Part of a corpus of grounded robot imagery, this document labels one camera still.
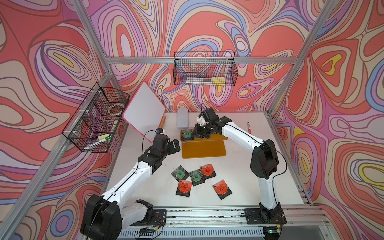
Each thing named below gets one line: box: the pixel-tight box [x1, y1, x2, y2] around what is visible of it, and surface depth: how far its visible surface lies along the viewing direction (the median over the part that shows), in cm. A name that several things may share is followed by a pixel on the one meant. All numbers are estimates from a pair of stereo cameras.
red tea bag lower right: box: [212, 179, 233, 200], surface depth 84 cm
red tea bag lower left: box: [175, 179, 193, 198], surface depth 84 cm
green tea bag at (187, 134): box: [181, 129, 195, 141], surface depth 90 cm
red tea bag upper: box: [199, 163, 217, 180], surface depth 90 cm
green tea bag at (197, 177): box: [188, 169, 206, 187], surface depth 88 cm
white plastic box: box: [176, 108, 189, 130], surface depth 118 cm
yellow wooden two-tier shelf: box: [180, 129, 228, 159], surface depth 100 cm
